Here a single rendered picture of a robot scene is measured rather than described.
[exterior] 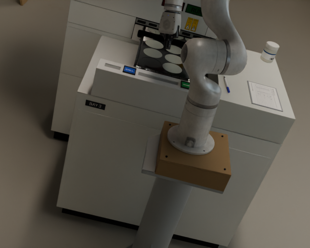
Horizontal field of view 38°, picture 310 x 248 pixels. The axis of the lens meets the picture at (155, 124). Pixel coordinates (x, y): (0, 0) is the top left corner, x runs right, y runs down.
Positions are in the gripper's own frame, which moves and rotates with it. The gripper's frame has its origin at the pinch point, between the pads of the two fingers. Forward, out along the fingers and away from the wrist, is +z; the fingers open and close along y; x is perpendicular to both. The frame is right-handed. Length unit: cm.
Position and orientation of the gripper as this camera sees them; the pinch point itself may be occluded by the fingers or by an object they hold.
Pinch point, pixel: (167, 45)
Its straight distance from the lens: 215.7
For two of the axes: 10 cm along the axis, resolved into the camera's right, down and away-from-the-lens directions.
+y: 7.3, 2.5, -6.4
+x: 6.7, -0.6, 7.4
